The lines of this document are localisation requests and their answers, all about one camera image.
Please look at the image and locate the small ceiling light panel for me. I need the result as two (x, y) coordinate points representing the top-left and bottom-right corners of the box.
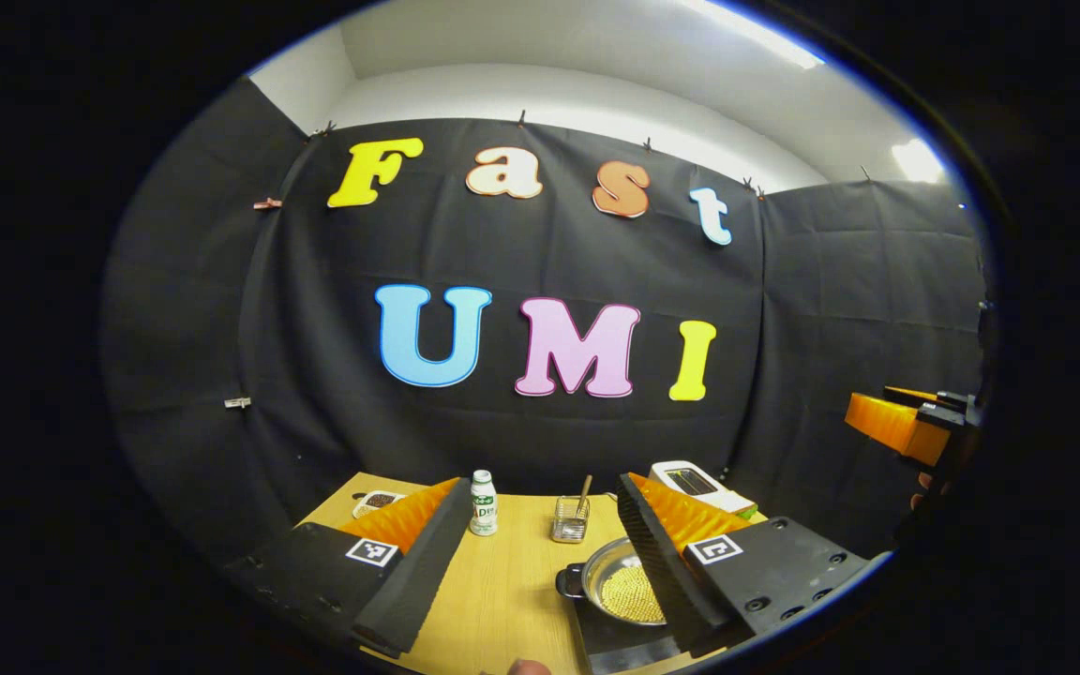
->
(892, 139), (946, 184)

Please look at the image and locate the white bottle with green label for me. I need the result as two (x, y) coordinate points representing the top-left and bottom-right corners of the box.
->
(470, 470), (499, 536)

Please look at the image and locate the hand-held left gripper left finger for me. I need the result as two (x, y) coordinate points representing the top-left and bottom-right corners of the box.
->
(221, 476), (473, 657)

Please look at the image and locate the white divided sauce dish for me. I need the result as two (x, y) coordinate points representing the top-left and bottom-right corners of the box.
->
(352, 490), (407, 519)

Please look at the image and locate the black induction cooktop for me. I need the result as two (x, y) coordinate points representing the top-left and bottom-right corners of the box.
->
(566, 600), (691, 674)

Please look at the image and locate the wire mesh utensil holder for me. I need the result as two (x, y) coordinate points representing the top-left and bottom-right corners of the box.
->
(551, 496), (590, 544)

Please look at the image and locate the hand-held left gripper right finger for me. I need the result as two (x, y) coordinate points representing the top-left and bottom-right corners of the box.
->
(615, 472), (893, 657)

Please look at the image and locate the pile of yellow beans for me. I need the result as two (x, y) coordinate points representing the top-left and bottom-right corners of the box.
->
(599, 564), (665, 624)

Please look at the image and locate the white toaster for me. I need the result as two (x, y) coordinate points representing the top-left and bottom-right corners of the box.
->
(650, 460), (733, 507)

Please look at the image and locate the steel pot with black handle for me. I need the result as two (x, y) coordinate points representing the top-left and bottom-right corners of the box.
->
(556, 536), (668, 627)

